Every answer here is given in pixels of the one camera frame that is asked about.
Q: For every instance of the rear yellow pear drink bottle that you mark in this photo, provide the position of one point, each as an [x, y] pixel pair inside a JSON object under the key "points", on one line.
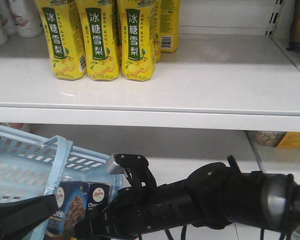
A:
{"points": [[166, 36]]}

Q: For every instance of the middle yellow pear drink bottle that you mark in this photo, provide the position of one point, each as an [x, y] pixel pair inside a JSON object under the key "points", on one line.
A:
{"points": [[100, 42]]}

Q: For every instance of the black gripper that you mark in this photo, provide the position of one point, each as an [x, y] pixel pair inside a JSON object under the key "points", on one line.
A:
{"points": [[145, 207]]}

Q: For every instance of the yellow pear drink bottle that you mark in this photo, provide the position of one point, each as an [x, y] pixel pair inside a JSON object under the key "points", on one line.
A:
{"points": [[100, 42], [166, 36], [137, 34], [63, 33]]}

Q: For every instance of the white peach drink bottles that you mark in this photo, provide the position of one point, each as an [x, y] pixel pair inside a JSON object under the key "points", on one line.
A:
{"points": [[19, 17]]}

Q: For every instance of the dark blue cookie box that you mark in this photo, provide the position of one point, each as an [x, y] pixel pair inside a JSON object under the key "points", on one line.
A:
{"points": [[75, 200]]}

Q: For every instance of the right yellow pear drink bottle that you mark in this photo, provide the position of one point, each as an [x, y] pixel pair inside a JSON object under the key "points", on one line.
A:
{"points": [[137, 34]]}

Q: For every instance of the left yellow pear drink bottle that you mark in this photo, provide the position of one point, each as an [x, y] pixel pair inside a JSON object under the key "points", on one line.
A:
{"points": [[63, 33]]}

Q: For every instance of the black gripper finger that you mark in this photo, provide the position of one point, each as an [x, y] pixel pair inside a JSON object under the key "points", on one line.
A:
{"points": [[19, 218]]}

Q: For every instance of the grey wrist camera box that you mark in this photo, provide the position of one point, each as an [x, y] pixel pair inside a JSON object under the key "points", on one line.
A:
{"points": [[117, 162]]}

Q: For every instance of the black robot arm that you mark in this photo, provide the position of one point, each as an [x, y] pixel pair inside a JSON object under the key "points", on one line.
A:
{"points": [[214, 196]]}

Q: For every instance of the clear cookie tub yellow label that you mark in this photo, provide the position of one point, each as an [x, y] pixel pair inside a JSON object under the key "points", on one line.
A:
{"points": [[275, 139]]}

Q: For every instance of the light blue plastic basket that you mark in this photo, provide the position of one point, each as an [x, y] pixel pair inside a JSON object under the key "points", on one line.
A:
{"points": [[33, 166]]}

